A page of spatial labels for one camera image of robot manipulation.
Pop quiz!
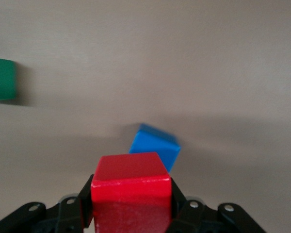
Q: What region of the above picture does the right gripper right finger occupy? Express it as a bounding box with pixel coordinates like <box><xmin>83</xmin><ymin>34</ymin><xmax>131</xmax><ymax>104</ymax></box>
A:
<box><xmin>165</xmin><ymin>177</ymin><xmax>268</xmax><ymax>233</ymax></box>

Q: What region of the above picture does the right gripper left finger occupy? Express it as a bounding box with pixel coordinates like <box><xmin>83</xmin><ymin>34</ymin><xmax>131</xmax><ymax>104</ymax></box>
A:
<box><xmin>0</xmin><ymin>173</ymin><xmax>96</xmax><ymax>233</ymax></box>

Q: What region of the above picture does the red wooden block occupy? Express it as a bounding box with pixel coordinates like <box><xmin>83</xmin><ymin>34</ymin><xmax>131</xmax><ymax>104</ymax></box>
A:
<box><xmin>90</xmin><ymin>151</ymin><xmax>173</xmax><ymax>233</ymax></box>

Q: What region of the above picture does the blue wooden block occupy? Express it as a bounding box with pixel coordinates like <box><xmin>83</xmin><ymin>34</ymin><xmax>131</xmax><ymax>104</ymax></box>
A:
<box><xmin>129</xmin><ymin>123</ymin><xmax>182</xmax><ymax>174</ymax></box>

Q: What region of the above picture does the green wooden block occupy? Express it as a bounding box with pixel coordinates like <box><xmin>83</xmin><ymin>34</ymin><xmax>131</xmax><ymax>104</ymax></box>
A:
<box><xmin>0</xmin><ymin>56</ymin><xmax>17</xmax><ymax>101</ymax></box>

